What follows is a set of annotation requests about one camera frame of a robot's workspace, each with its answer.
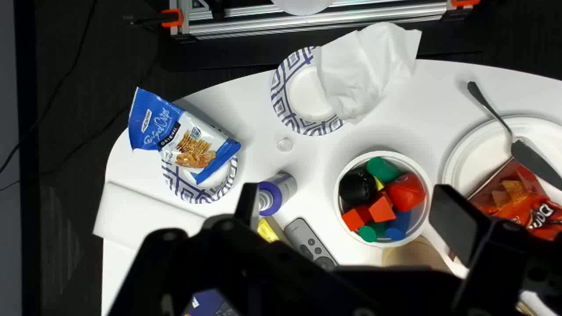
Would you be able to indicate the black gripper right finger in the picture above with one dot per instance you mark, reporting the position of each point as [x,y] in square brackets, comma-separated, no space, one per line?
[466,229]

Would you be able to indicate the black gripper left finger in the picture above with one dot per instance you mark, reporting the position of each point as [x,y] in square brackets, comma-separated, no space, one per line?
[247,209]

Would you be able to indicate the white bowl with blocks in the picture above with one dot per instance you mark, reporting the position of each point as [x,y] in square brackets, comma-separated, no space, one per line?
[382,199]

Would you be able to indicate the grey remote control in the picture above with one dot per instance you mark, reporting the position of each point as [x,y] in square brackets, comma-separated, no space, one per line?
[310,244]

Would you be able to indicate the red Doritos bag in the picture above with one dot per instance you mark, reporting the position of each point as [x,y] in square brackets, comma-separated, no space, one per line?
[515,194]

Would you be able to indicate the plain white paper plate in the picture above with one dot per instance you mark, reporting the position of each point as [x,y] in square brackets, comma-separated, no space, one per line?
[485,148]

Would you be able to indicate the small clear bottle cap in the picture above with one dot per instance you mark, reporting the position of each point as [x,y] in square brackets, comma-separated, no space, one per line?
[285,144]

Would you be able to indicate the metal cake server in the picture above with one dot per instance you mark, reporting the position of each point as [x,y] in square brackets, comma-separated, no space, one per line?
[519,146]

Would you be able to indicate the blue snack bag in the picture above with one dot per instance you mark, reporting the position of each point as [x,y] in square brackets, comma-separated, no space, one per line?
[180,136]

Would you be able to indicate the blue patterned paper plate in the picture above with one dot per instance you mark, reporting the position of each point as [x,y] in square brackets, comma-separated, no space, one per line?
[298,95]

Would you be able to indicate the white tissue paper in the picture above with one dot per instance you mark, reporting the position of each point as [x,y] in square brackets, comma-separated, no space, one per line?
[357,69]

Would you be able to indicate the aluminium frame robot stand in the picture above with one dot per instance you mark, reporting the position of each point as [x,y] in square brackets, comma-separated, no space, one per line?
[247,18]

